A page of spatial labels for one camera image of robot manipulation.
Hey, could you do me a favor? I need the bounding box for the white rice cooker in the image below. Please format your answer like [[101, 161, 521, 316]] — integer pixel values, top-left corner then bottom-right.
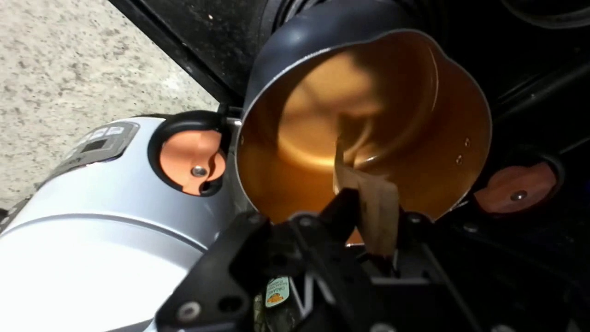
[[0, 116, 254, 332]]

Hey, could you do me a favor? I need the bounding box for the wooden spatula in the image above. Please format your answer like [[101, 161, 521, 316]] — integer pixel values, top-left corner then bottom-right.
[[329, 137, 403, 257]]

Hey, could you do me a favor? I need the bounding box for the black electric stove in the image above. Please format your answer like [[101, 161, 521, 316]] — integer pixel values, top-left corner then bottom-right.
[[108, 0, 590, 332]]

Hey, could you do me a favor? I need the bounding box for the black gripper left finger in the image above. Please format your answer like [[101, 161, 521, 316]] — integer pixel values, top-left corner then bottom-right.
[[154, 186, 370, 332]]

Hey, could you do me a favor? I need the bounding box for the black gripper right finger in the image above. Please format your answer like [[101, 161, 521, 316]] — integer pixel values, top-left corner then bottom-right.
[[397, 209, 486, 332]]

